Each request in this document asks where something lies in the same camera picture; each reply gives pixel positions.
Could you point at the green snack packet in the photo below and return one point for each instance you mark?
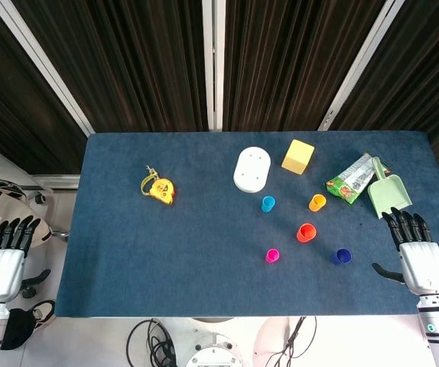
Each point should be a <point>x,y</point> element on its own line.
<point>347,187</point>

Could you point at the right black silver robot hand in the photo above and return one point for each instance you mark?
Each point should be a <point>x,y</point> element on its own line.
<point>422,267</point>

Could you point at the light blue plastic cup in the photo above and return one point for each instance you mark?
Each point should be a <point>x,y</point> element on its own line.
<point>267,204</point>

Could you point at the yellow foam cube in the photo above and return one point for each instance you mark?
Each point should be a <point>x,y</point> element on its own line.
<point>298,156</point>

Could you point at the red orange plastic cup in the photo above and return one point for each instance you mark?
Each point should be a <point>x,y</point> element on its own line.
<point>306,233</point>

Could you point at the blue table cloth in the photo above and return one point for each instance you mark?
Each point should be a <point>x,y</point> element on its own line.
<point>166,248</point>

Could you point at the pink plastic cup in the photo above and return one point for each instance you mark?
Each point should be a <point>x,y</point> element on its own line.
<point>272,256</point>

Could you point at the dark brown curtain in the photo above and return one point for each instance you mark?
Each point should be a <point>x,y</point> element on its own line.
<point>433,57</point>
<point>280,57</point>
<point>13,95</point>
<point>127,57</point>

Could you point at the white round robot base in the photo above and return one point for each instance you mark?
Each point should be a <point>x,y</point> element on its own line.
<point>213,353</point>

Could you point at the pale pink rounded panel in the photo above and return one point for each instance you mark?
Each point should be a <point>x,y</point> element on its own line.
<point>265,336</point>

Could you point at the white partition post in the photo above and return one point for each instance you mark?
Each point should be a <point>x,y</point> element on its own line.
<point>43,61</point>
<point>212,76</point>
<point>357,65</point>

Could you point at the yellow tape measure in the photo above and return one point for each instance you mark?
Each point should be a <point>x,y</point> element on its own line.
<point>161,190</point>

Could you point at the dark blue plastic cup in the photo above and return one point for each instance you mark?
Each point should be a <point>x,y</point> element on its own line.
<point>342,256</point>

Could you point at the white black sneaker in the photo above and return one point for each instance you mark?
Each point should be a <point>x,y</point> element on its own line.
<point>45,311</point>

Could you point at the yellow plastic cup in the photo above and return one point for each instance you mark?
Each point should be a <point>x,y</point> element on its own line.
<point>316,203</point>

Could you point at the pale green dustpan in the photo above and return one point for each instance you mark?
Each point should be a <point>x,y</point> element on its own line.
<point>389,195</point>

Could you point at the white oval board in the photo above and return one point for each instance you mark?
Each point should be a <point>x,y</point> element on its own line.
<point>252,170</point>

